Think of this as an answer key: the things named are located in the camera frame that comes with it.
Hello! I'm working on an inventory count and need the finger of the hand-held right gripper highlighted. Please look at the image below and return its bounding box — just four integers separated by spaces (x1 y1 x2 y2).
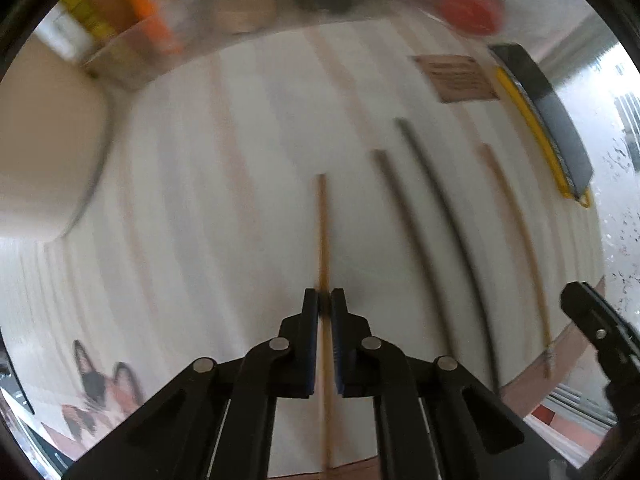
559 282 635 386

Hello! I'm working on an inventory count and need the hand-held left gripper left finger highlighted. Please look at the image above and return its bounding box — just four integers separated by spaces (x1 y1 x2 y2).
62 288 321 480

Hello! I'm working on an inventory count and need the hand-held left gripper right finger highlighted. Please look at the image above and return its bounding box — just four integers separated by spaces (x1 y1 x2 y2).
331 288 571 480

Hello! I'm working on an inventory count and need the light bamboo chopstick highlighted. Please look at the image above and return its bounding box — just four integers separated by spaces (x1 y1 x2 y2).
315 173 335 472

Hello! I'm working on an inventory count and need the cream cylindrical chopstick holder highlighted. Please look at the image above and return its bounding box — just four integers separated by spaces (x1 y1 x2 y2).
0 39 115 242

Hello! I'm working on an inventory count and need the white-ended bamboo chopstick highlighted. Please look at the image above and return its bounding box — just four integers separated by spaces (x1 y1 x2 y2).
478 143 554 380

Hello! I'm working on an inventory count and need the dark wooden chopstick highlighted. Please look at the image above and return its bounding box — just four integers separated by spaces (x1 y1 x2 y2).
394 117 501 394
372 149 459 359

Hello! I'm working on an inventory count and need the black phone in yellow case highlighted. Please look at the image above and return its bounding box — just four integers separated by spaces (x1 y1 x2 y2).
487 42 596 209

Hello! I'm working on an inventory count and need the small brown card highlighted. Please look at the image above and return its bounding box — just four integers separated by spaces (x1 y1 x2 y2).
412 54 501 105

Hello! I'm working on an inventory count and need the dark-lidded glass jar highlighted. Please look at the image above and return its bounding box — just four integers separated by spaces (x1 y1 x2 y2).
220 0 279 34

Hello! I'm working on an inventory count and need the red tomato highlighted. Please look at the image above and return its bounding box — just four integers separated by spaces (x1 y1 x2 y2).
432 0 504 37

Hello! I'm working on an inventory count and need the small orange bottle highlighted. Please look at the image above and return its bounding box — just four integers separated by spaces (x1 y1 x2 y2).
112 0 184 57

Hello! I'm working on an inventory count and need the yellow-green box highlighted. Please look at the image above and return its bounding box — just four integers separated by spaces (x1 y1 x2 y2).
37 0 119 62

